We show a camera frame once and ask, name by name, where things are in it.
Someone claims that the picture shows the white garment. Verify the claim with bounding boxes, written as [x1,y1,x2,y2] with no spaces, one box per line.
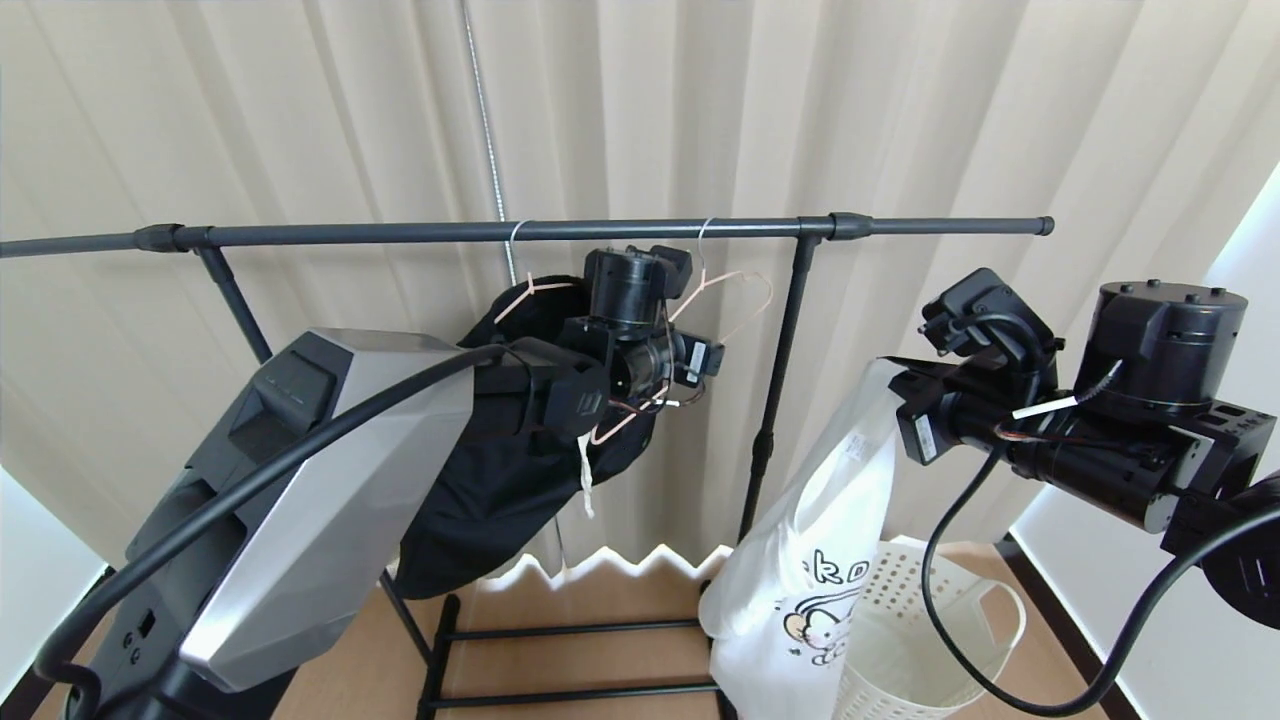
[698,358,906,720]

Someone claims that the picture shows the black shorts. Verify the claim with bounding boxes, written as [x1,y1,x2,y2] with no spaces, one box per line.
[395,275,661,601]

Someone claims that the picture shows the white laundry basket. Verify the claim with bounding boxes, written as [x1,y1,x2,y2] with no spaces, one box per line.
[830,535,1028,720]

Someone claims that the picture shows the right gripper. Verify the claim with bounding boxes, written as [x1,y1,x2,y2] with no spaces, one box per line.
[885,355,1016,467]

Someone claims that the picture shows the pink clothes hanger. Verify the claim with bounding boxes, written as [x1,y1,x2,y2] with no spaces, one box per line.
[668,218,774,341]
[493,220,661,447]

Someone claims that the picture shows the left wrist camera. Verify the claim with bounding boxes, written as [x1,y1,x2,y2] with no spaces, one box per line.
[650,245,694,299]

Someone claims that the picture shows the black clothes rack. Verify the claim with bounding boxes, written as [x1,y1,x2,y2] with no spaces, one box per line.
[0,212,1056,720]

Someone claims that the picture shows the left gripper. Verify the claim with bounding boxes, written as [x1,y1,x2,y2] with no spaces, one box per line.
[650,332,726,391]

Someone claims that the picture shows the beige curtain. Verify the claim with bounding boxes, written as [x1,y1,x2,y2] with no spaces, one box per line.
[0,0,1280,581]

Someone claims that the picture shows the silver curtain wand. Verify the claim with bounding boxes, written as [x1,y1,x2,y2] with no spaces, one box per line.
[460,0,571,581]

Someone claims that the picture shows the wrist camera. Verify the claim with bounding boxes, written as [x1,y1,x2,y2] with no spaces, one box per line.
[918,268,1063,381]
[650,245,694,299]

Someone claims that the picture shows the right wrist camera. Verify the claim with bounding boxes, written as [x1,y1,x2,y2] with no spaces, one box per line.
[918,268,1063,381]

